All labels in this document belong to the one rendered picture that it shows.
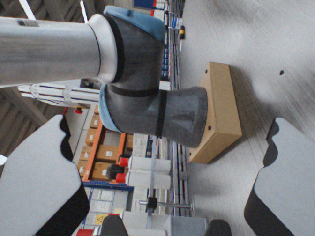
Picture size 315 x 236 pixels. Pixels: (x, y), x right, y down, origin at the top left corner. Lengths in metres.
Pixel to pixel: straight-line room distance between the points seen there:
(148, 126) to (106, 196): 4.76
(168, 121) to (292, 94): 0.22
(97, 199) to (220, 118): 4.91
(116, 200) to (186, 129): 4.76
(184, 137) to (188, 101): 0.08
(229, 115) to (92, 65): 0.25
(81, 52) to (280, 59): 0.28
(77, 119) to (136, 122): 5.85
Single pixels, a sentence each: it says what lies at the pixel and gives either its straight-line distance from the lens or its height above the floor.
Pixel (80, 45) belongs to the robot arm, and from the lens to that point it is 0.30.
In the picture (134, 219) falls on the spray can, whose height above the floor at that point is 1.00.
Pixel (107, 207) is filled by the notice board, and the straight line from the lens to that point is 5.09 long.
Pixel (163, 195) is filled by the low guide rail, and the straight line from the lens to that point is 0.72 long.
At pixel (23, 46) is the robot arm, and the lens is 0.28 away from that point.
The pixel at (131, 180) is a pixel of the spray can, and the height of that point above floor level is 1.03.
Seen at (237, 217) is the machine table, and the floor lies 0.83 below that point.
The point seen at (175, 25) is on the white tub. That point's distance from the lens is 1.40.
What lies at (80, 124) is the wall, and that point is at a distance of 6.08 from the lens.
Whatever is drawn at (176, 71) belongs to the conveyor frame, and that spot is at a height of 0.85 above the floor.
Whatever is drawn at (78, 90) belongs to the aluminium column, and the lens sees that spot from 0.77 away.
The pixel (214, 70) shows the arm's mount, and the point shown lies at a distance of 0.42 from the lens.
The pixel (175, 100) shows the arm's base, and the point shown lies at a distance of 0.38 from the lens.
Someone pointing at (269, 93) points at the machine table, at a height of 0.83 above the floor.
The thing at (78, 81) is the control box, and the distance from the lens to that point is 0.80.
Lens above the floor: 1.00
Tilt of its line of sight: 4 degrees down
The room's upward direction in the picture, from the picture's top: 83 degrees counter-clockwise
